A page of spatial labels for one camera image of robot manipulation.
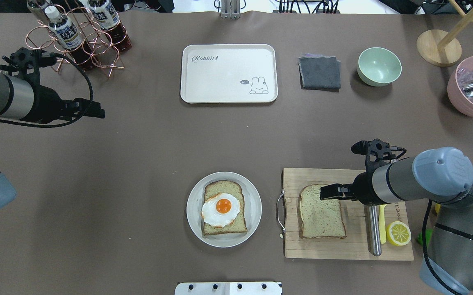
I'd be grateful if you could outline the mint green bowl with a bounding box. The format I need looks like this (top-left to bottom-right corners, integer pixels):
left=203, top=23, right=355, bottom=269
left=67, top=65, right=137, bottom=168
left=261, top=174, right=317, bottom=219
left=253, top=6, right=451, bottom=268
left=357, top=47, right=402, bottom=86

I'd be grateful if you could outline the cream rabbit tray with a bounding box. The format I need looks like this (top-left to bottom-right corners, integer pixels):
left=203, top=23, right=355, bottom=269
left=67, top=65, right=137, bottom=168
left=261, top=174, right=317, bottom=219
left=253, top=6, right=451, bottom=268
left=180, top=44, right=278, bottom=104

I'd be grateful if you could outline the wooden mug tree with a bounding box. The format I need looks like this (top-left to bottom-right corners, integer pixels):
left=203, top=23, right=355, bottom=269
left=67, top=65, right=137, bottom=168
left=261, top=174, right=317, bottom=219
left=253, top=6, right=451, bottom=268
left=416, top=0, right=473, bottom=67

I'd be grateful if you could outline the white round plate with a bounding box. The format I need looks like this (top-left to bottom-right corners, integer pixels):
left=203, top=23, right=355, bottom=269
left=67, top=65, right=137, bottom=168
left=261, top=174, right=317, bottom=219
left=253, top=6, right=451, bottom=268
left=186, top=172, right=262, bottom=248

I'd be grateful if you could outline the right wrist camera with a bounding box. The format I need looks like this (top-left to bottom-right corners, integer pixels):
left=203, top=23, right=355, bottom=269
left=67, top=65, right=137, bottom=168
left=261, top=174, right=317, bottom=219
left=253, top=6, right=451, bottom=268
left=351, top=138, right=407, bottom=174

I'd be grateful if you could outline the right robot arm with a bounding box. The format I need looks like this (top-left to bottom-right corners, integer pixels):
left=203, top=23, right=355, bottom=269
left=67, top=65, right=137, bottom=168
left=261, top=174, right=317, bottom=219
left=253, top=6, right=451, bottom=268
left=320, top=139, right=473, bottom=295

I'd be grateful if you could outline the grey folded cloth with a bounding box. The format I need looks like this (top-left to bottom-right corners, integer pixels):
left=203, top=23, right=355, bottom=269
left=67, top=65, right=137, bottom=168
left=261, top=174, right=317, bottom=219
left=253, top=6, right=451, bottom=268
left=298, top=54, right=341, bottom=91

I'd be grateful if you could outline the steel rolling pin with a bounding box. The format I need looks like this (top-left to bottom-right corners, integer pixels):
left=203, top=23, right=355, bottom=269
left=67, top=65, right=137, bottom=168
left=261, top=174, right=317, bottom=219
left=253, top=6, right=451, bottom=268
left=366, top=206, right=382, bottom=256

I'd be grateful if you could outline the copper wire bottle rack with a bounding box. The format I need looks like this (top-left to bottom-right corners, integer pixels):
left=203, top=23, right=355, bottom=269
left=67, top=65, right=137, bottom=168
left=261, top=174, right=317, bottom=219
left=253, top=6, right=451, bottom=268
left=25, top=0, right=132, bottom=77

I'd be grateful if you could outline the fried egg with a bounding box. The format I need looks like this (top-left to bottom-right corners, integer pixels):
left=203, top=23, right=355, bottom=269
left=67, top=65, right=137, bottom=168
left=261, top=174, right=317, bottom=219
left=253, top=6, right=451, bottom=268
left=201, top=193, right=241, bottom=228

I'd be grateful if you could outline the lemon half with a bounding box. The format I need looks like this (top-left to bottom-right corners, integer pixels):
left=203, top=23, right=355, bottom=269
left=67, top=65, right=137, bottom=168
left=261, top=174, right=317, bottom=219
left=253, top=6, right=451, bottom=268
left=386, top=221, right=412, bottom=246

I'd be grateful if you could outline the bread slice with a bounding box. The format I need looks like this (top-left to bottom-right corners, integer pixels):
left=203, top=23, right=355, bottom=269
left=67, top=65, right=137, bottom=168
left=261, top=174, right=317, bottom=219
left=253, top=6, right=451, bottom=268
left=297, top=184, right=347, bottom=239
left=201, top=180, right=247, bottom=236

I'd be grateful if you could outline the wooden cutting board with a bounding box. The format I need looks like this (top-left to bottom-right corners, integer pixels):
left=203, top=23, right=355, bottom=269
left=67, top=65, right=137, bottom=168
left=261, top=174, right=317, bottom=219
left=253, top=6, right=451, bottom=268
left=282, top=168, right=414, bottom=261

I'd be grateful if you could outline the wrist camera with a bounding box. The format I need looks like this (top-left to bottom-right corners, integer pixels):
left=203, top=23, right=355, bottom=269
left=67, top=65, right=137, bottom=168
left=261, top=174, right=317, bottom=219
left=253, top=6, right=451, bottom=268
left=351, top=138, right=407, bottom=174
left=0, top=48, right=58, bottom=84

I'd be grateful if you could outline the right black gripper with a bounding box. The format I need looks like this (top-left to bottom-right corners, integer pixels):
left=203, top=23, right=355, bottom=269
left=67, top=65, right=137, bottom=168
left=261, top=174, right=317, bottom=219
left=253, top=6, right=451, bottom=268
left=320, top=172, right=384, bottom=206

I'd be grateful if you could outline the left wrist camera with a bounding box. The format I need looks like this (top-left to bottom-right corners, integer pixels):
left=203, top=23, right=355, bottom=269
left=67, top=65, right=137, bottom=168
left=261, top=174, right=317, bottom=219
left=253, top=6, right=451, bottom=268
left=0, top=48, right=58, bottom=84

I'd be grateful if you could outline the tea bottle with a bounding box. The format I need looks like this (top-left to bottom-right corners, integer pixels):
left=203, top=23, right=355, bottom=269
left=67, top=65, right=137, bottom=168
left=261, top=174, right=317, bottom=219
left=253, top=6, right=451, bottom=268
left=45, top=5, right=94, bottom=70
left=26, top=0, right=52, bottom=25
left=88, top=0, right=132, bottom=52

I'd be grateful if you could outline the yellow plastic knife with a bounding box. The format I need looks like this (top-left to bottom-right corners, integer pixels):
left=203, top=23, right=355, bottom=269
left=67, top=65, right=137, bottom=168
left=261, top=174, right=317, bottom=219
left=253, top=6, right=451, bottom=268
left=378, top=204, right=387, bottom=244

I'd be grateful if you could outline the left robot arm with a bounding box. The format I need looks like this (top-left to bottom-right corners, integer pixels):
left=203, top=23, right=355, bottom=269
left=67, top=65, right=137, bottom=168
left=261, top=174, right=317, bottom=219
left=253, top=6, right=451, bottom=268
left=0, top=73, right=105, bottom=209

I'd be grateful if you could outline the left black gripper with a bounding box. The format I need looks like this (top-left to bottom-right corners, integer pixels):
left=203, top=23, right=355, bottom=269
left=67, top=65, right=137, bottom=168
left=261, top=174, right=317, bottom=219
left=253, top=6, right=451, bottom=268
left=36, top=86, right=105, bottom=123

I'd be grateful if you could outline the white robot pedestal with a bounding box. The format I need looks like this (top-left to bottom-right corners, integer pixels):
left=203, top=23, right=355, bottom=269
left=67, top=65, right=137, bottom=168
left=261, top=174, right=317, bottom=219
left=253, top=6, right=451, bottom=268
left=174, top=281, right=283, bottom=295

